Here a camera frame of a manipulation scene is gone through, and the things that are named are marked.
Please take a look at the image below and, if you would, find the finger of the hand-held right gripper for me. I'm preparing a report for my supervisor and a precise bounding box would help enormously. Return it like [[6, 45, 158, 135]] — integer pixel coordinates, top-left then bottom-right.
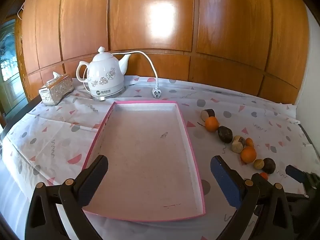
[[286, 165, 310, 183]]

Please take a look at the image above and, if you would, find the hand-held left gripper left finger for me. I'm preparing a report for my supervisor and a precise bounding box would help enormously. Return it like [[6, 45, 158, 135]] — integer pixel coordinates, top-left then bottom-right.
[[25, 154, 109, 240]]

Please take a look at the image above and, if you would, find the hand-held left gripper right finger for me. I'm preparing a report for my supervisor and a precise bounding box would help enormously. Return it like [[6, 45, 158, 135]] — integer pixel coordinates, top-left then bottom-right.
[[211, 155, 300, 240]]

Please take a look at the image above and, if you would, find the dark brown fruit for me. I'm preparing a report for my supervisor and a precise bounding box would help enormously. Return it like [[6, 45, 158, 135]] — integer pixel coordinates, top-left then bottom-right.
[[217, 126, 233, 143], [262, 158, 276, 174]]

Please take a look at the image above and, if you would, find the mottled tan fruit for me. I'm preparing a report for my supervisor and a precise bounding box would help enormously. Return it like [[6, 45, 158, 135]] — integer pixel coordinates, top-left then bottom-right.
[[231, 135, 246, 153]]

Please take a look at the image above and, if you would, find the pink shallow cardboard box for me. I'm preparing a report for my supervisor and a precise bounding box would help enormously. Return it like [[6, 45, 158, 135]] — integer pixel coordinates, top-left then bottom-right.
[[82, 101, 207, 222]]

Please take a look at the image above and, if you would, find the white patterned tablecloth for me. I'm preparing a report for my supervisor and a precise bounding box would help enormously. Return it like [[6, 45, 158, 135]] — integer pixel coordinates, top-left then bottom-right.
[[0, 76, 320, 240]]

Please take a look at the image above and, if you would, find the dark cut fruit piece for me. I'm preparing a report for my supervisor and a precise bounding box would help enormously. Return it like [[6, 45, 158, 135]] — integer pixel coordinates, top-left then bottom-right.
[[201, 108, 215, 121]]

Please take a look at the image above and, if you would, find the kettle base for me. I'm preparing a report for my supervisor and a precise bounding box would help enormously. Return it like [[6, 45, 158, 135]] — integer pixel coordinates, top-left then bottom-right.
[[89, 90, 127, 102]]

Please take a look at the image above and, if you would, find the silver ornate tissue box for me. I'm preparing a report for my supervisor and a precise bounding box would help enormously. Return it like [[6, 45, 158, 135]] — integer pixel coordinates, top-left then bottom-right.
[[38, 74, 75, 106]]

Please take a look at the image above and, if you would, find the white floral ceramic kettle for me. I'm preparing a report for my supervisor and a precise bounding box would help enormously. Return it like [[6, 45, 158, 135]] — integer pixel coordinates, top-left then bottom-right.
[[76, 46, 132, 97]]

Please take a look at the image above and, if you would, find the glass door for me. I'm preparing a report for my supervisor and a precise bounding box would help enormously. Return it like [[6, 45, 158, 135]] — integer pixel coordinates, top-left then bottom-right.
[[0, 17, 28, 117]]

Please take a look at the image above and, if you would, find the wooden panelled cabinet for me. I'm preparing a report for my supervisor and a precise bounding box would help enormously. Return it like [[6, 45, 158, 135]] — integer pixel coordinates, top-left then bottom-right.
[[14, 0, 310, 105]]

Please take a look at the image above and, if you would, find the white power cord with plug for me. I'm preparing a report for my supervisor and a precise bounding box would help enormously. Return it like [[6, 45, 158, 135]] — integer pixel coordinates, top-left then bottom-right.
[[111, 51, 162, 99]]

